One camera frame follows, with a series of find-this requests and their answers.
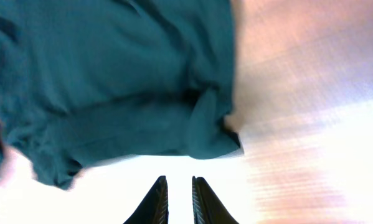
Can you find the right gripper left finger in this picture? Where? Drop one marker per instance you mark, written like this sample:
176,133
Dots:
153,209

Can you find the black polo shirt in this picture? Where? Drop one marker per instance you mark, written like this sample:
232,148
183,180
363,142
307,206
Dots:
83,81

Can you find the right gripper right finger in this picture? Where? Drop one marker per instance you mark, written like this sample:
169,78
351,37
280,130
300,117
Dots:
207,207

